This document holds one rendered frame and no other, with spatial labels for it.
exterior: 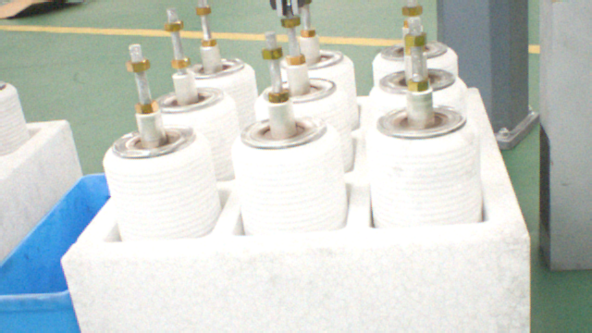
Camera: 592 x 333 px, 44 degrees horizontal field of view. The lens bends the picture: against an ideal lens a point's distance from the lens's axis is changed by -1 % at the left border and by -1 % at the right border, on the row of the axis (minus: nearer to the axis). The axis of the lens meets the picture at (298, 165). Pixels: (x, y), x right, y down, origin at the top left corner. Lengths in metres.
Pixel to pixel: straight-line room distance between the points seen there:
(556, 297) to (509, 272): 0.25
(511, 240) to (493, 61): 0.63
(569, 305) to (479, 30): 0.51
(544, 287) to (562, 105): 0.20
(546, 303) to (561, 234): 0.08
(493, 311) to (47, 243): 0.52
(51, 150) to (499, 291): 0.62
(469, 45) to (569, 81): 0.42
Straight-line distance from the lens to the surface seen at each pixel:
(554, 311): 0.83
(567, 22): 0.78
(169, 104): 0.77
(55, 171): 1.01
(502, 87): 1.21
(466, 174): 0.61
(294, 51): 0.73
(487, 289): 0.61
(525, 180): 1.11
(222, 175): 0.76
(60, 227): 0.94
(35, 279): 0.88
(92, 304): 0.67
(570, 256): 0.89
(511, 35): 1.20
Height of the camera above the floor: 0.47
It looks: 22 degrees down
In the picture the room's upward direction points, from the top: 8 degrees counter-clockwise
